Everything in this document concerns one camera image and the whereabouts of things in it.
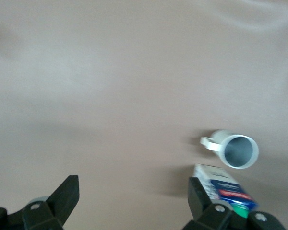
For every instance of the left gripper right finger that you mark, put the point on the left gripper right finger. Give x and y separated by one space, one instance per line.
201 210

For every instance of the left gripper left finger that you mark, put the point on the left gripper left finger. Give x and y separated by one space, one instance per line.
60 203

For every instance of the blue and white milk carton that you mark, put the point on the blue and white milk carton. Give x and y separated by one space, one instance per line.
226 189

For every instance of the cream mug with grey inside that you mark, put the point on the cream mug with grey inside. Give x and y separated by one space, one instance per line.
240 153

